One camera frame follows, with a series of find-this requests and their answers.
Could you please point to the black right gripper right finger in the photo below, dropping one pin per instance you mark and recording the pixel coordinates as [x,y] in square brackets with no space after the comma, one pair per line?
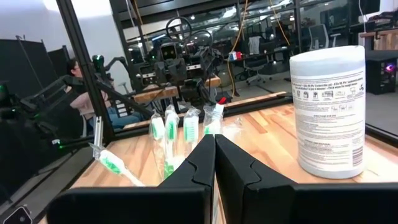
[280,205]

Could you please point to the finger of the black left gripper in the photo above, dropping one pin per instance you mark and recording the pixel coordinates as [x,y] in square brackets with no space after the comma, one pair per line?
[196,93]

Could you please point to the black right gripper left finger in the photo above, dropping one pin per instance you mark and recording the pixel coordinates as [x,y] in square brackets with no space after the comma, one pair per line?
[155,205]

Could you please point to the clear acrylic organizer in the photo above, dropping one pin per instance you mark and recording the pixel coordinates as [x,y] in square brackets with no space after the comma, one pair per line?
[178,157]

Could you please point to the white wipes canister yellow label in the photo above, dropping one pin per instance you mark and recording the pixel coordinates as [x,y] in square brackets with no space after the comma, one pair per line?
[329,109]

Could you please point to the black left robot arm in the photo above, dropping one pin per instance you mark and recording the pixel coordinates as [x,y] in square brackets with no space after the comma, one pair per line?
[208,60]

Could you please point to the neighbouring wooden table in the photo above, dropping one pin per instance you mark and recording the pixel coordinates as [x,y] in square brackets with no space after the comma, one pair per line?
[155,93]

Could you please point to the red blue small box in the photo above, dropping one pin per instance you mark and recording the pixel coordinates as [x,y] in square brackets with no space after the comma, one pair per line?
[235,56]

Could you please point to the black office chair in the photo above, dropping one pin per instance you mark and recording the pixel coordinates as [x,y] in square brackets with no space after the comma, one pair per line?
[258,62]

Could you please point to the person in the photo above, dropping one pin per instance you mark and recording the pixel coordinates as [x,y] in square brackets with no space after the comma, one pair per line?
[73,67]

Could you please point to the white office chair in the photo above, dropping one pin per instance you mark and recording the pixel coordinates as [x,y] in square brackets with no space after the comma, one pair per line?
[318,35]

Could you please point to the black partition panel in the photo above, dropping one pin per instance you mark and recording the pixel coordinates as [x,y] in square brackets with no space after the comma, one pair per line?
[25,68]

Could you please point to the black computer tower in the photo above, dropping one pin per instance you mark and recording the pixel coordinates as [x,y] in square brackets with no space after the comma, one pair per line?
[381,74]

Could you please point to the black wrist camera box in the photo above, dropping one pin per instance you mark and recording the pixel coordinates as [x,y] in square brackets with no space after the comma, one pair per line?
[169,51]

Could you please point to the silver aluminium rail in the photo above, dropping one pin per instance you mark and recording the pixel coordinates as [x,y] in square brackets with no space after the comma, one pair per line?
[98,137]

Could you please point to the small black table camera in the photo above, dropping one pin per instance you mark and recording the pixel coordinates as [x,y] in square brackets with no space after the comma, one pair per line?
[17,216]

